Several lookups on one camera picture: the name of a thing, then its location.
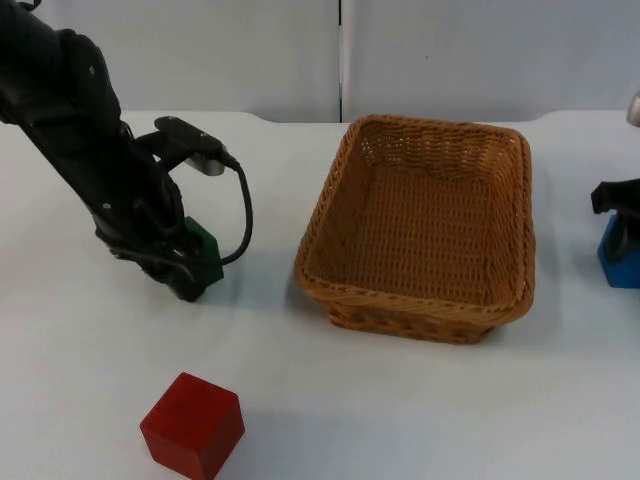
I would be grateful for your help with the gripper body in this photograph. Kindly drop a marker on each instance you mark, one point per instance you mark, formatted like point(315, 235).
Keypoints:
point(617, 196)
point(135, 220)

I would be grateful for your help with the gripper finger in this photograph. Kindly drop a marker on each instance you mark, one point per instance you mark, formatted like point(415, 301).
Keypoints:
point(180, 282)
point(628, 235)
point(194, 246)

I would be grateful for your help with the green cube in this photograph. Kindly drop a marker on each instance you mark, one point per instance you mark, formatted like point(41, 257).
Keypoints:
point(212, 262)

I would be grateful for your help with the blue cube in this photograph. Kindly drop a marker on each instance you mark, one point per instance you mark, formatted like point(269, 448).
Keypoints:
point(622, 272)

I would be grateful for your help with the red cube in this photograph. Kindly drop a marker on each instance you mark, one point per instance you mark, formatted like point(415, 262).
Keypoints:
point(192, 430)

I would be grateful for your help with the pale brown wicker basket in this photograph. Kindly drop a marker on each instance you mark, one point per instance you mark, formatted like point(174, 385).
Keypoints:
point(420, 235)

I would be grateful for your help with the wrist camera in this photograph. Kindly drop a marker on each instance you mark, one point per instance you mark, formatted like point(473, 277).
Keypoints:
point(635, 111)
point(192, 142)

